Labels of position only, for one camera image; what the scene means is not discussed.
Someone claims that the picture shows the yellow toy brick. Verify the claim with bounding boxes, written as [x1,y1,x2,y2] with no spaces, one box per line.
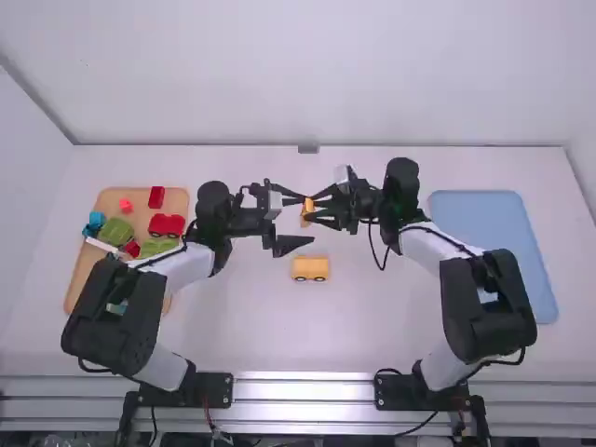
[299,196,317,229]

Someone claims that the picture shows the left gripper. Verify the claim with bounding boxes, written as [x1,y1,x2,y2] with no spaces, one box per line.
[230,178,317,259]

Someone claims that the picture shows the yellow toy car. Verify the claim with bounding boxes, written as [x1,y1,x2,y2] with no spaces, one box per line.
[291,254,332,284]

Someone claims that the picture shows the red wire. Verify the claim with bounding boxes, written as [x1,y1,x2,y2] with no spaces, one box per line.
[203,402,220,439]

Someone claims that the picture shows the tan tray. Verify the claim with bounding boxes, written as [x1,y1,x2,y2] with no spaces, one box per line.
[63,185,191,316]

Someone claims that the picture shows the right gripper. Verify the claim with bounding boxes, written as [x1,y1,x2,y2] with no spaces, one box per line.
[305,183,386,235]

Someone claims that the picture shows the silver rails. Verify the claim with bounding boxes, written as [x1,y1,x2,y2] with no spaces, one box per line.
[0,371,596,439]

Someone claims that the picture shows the thin white toy brick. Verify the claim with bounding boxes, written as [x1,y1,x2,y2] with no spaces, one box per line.
[85,236,121,256]

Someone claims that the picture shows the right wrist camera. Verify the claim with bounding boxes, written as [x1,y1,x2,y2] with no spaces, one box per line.
[331,163,355,192]

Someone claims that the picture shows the red toy car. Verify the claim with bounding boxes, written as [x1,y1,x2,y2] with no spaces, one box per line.
[147,212,185,239]

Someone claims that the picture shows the black cable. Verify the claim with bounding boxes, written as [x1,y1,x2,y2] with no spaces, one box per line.
[483,346,527,369]
[115,390,141,447]
[394,409,441,438]
[76,356,117,375]
[232,184,256,209]
[367,218,393,272]

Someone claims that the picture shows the blue mat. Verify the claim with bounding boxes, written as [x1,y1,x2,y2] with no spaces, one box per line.
[427,189,560,325]

